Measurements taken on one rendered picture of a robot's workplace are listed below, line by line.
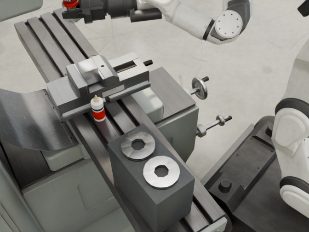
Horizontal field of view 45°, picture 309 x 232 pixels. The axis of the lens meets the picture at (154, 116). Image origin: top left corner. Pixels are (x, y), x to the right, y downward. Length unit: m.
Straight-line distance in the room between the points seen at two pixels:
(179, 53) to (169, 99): 1.33
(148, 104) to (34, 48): 0.53
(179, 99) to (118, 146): 0.68
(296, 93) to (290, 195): 0.42
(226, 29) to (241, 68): 1.76
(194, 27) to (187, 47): 1.85
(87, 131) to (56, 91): 0.18
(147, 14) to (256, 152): 0.78
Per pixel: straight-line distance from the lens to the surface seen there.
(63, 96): 1.28
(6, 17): 0.99
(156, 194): 0.89
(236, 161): 1.57
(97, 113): 1.24
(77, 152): 1.39
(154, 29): 3.14
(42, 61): 1.55
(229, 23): 1.09
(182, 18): 1.13
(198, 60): 2.85
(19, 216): 1.45
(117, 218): 1.86
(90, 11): 1.13
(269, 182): 1.58
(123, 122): 1.26
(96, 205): 1.76
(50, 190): 1.49
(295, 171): 1.38
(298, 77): 1.11
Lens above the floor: 1.88
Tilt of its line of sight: 50 degrees down
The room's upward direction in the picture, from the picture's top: 1 degrees counter-clockwise
